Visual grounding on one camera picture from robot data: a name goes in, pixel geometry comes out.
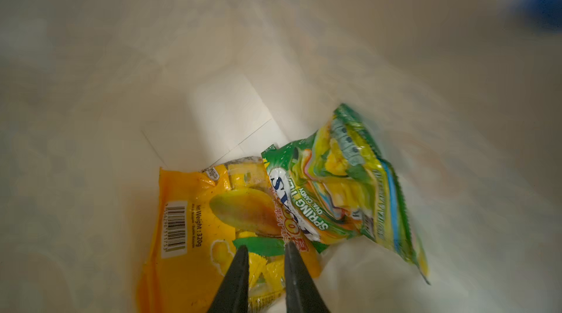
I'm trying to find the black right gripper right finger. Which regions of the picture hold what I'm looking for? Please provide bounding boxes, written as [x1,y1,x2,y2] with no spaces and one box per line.
[284,242,330,313]

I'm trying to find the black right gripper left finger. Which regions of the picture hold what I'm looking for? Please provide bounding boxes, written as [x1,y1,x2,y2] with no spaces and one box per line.
[207,245,250,313]

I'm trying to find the blue checkered paper bag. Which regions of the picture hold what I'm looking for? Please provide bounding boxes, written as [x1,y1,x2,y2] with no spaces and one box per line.
[1,0,561,312]

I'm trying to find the green spring candy bag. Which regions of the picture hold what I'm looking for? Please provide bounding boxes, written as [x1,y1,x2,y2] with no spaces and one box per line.
[261,104,429,280]

